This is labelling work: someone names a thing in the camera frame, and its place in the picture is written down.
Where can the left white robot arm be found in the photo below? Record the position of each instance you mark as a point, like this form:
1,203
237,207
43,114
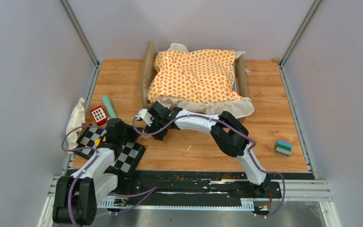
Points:
87,175

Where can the blue green small block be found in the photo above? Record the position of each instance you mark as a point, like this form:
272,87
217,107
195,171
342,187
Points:
283,148

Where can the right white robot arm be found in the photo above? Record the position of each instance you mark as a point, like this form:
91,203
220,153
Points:
228,133

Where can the white duck pillow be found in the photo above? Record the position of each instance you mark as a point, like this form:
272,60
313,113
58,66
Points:
77,118

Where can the black white checkerboard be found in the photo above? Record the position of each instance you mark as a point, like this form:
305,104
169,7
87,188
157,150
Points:
126,159

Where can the teal cylinder toy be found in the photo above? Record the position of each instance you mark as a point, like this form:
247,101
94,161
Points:
109,107

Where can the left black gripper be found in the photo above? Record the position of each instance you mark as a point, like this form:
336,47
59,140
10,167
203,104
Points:
131,128

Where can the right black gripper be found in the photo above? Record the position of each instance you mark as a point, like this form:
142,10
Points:
159,135

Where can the yellow duck print blanket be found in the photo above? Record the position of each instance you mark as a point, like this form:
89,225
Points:
197,78

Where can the red window toy block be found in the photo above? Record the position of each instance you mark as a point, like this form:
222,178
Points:
99,116

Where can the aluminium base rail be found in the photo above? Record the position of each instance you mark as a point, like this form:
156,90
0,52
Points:
180,190

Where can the wooden pet bed frame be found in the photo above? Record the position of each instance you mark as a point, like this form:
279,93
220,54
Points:
149,78

